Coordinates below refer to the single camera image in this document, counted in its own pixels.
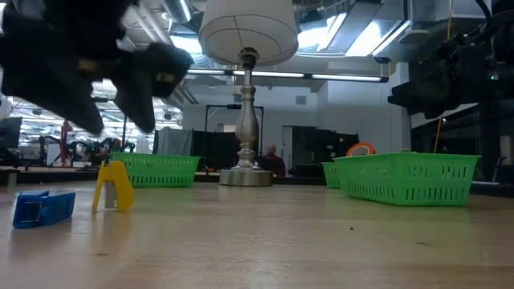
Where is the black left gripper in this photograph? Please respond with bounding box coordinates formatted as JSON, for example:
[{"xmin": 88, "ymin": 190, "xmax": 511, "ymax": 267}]
[{"xmin": 0, "ymin": 15, "xmax": 195, "ymax": 136}]

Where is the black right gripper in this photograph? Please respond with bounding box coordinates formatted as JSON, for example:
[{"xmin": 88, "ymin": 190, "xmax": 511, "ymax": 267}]
[{"xmin": 387, "ymin": 15, "xmax": 514, "ymax": 120}]

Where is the yellow plastic clip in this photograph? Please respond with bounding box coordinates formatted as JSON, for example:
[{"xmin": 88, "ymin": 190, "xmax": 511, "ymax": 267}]
[{"xmin": 91, "ymin": 160, "xmax": 136, "ymax": 214}]

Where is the green plastic basket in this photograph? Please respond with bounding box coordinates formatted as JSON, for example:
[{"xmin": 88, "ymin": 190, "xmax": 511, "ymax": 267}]
[
  {"xmin": 320, "ymin": 161, "xmax": 342, "ymax": 189},
  {"xmin": 110, "ymin": 152, "xmax": 201, "ymax": 189},
  {"xmin": 332, "ymin": 152, "xmax": 482, "ymax": 207}
]

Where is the orange tape roll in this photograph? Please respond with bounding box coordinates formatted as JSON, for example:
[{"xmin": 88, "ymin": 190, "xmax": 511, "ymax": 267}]
[{"xmin": 345, "ymin": 141, "xmax": 377, "ymax": 158}]

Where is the blue plastic clip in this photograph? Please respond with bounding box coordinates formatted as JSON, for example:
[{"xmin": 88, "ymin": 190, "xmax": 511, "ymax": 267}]
[{"xmin": 11, "ymin": 189, "xmax": 77, "ymax": 230}]

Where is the red background object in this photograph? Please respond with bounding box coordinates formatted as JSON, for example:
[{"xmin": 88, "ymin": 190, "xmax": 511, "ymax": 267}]
[{"xmin": 59, "ymin": 119, "xmax": 75, "ymax": 166}]

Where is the grey fabric panel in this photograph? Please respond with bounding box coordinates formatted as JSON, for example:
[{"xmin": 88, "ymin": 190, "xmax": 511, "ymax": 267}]
[{"xmin": 154, "ymin": 127, "xmax": 194, "ymax": 156}]

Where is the dark background desk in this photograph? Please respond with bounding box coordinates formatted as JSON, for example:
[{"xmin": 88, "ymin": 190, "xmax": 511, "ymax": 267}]
[{"xmin": 0, "ymin": 165, "xmax": 114, "ymax": 186}]

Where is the black monitor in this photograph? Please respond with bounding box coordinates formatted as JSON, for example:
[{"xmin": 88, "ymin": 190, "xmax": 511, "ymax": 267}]
[{"xmin": 0, "ymin": 116, "xmax": 23, "ymax": 150}]

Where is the black fabric panel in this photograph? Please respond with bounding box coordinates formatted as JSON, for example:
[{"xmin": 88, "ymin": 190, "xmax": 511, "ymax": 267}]
[{"xmin": 190, "ymin": 129, "xmax": 238, "ymax": 169}]

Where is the black cabinet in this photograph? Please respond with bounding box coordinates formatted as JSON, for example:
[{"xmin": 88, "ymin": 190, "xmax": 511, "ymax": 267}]
[{"xmin": 291, "ymin": 125, "xmax": 361, "ymax": 177}]

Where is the long ceiling light bar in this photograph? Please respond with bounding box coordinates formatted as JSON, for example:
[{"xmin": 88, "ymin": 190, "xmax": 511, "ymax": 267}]
[{"xmin": 186, "ymin": 67, "xmax": 390, "ymax": 83}]

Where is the silver lamp white shade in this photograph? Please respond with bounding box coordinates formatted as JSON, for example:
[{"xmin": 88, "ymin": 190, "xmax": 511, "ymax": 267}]
[{"xmin": 198, "ymin": 0, "xmax": 300, "ymax": 188}]

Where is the person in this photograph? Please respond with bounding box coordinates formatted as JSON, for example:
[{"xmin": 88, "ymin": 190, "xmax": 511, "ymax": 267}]
[{"xmin": 259, "ymin": 143, "xmax": 288, "ymax": 178}]

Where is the black metal rig frame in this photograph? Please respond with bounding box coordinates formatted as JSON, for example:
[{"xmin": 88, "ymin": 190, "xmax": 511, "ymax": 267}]
[
  {"xmin": 204, "ymin": 104, "xmax": 265, "ymax": 161},
  {"xmin": 59, "ymin": 96, "xmax": 130, "ymax": 154}
]

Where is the yellow extension cord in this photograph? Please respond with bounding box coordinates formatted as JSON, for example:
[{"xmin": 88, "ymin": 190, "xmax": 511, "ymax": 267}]
[{"xmin": 432, "ymin": 0, "xmax": 453, "ymax": 153}]

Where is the silver ceiling duct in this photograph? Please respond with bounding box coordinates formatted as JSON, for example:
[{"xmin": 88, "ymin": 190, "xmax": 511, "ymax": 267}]
[{"xmin": 162, "ymin": 0, "xmax": 194, "ymax": 24}]

